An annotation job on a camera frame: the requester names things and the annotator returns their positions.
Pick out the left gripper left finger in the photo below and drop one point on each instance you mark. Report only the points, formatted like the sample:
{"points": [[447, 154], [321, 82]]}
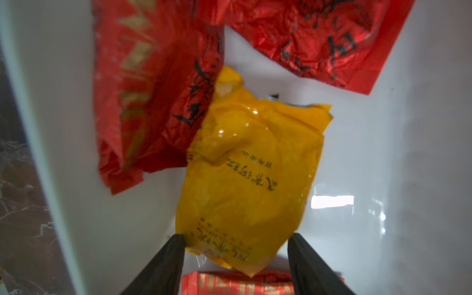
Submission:
{"points": [[162, 275]]}

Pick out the white plastic storage box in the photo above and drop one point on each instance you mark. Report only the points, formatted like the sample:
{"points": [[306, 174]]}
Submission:
{"points": [[391, 204]]}

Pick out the red tea bag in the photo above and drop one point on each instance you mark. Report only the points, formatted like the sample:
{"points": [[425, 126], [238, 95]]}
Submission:
{"points": [[343, 43], [268, 282], [155, 67]]}

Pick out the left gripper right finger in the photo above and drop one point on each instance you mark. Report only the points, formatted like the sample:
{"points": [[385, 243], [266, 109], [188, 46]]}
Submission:
{"points": [[313, 269]]}

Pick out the orange tea bag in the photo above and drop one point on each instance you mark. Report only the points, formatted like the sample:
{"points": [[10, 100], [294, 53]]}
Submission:
{"points": [[250, 170]]}

